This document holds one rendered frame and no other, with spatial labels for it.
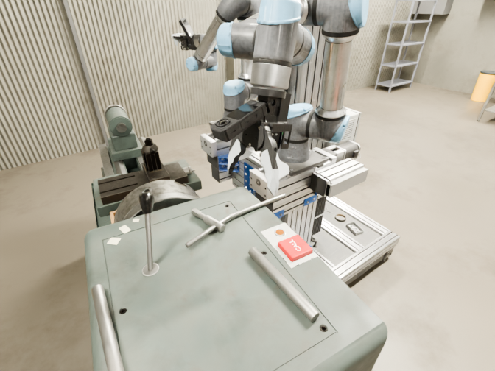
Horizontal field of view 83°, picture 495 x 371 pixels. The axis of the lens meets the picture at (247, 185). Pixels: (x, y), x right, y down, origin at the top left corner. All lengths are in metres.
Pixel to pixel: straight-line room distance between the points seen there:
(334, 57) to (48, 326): 2.23
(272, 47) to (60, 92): 3.92
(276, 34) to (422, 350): 2.00
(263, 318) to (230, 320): 0.06
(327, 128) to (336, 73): 0.21
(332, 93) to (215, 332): 0.85
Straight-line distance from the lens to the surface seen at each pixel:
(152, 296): 0.63
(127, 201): 0.99
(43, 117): 4.41
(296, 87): 1.43
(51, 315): 2.44
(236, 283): 0.62
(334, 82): 1.08
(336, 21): 1.00
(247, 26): 0.71
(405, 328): 2.25
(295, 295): 0.58
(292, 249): 0.68
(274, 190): 0.55
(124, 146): 2.06
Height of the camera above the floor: 1.75
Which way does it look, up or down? 33 degrees down
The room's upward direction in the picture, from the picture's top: straight up
